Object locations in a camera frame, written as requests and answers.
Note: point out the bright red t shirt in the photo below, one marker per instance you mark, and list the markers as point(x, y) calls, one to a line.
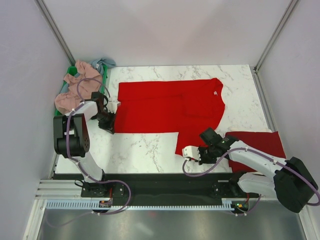
point(185, 107)

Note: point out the aluminium corner post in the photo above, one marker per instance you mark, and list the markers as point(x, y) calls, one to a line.
point(55, 30)
point(276, 34)

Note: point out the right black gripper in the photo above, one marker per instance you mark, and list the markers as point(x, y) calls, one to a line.
point(203, 161)

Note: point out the right aluminium corner post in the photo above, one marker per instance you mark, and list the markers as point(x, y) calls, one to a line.
point(276, 34)

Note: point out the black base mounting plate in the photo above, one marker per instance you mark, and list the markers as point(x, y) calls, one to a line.
point(170, 200)

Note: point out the pink t shirt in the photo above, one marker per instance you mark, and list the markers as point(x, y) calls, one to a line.
point(65, 103)

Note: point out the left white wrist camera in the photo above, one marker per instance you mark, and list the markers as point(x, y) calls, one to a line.
point(112, 106)

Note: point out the green plastic bin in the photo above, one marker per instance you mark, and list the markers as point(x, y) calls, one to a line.
point(72, 70)

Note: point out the left aluminium corner post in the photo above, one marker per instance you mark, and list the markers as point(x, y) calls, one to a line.
point(55, 30)

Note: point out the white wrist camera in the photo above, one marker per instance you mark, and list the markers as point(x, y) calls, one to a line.
point(112, 106)
point(191, 153)

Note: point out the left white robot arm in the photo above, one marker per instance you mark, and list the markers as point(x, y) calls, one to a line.
point(71, 136)

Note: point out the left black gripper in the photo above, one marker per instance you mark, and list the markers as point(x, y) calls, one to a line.
point(109, 126)

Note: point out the white slotted cable duct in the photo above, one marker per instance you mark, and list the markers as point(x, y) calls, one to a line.
point(90, 204)

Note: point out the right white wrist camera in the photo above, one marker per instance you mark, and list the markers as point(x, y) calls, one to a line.
point(191, 153)

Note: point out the folded dark red t shirt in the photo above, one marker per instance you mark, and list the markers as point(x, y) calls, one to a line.
point(267, 142)

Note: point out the aluminium frame rail front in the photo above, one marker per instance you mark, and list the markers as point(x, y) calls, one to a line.
point(145, 185)

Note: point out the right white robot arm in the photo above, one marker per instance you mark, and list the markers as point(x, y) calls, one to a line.
point(288, 180)

